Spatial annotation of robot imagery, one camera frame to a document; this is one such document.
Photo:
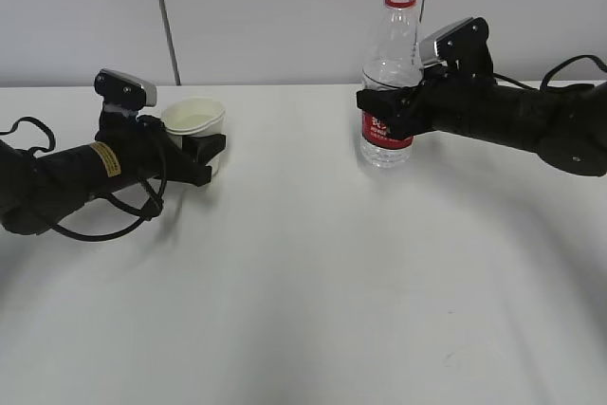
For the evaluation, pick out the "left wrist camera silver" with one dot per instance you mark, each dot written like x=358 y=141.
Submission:
x=123 y=93

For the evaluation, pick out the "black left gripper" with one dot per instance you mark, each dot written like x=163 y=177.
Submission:
x=143 y=149

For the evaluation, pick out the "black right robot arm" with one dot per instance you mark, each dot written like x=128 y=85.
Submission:
x=565 y=127

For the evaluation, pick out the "white paper cup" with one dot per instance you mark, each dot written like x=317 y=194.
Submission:
x=198 y=117

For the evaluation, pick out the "clear water bottle red label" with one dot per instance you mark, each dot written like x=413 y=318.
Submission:
x=390 y=63

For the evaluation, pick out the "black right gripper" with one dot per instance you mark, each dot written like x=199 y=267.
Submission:
x=417 y=110

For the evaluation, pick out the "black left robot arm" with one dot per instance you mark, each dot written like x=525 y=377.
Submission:
x=40 y=187

